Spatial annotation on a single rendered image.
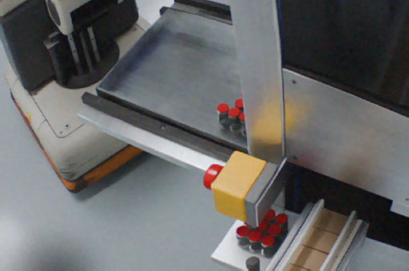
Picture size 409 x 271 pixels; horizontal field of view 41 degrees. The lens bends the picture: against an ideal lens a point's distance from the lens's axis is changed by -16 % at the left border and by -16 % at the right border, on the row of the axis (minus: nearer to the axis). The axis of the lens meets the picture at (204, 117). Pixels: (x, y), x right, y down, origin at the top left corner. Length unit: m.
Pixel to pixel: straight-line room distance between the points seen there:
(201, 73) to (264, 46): 0.48
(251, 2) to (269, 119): 0.20
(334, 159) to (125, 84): 0.53
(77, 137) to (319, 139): 1.29
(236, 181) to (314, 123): 0.14
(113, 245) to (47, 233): 0.28
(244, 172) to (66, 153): 1.19
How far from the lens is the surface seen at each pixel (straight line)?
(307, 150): 0.86
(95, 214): 2.15
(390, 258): 1.04
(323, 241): 0.93
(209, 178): 0.90
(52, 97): 2.17
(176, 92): 1.20
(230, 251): 0.98
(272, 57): 0.76
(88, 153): 2.04
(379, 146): 0.79
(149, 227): 2.07
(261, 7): 0.71
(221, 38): 1.29
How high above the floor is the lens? 1.74
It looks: 49 degrees down
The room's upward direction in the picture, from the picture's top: 11 degrees counter-clockwise
